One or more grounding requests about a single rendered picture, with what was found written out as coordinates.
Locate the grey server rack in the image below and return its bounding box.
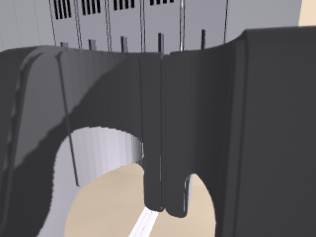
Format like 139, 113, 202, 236
0, 0, 302, 54

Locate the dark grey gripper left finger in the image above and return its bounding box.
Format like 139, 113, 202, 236
0, 45, 169, 237

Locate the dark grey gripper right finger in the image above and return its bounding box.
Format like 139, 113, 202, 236
165, 25, 316, 237

